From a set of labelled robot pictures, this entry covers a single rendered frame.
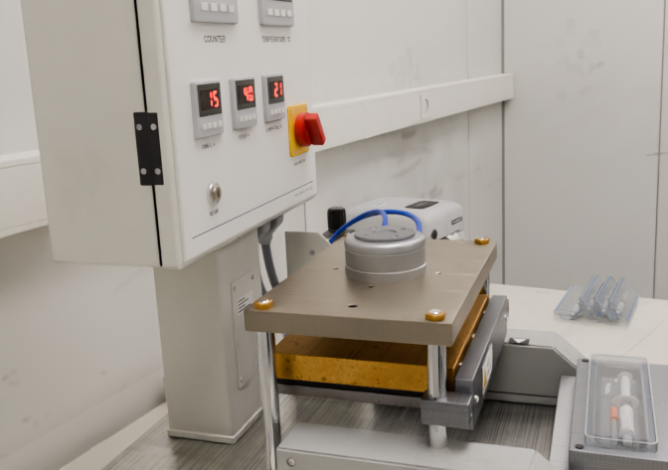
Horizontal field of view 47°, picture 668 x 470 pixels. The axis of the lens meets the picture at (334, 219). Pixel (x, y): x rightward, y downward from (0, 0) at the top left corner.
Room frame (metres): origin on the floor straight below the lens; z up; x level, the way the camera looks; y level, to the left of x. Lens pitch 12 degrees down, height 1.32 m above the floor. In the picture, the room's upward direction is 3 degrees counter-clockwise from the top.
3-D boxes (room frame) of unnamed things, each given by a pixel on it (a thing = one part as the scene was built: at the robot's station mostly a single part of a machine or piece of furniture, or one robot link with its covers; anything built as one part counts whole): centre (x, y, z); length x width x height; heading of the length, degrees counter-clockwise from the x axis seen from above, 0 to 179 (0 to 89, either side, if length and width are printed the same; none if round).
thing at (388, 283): (0.76, -0.03, 1.08); 0.31 x 0.24 x 0.13; 160
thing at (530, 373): (0.84, -0.17, 0.97); 0.26 x 0.05 x 0.07; 70
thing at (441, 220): (1.81, -0.17, 0.88); 0.25 x 0.20 x 0.17; 56
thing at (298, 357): (0.74, -0.05, 1.07); 0.22 x 0.17 x 0.10; 160
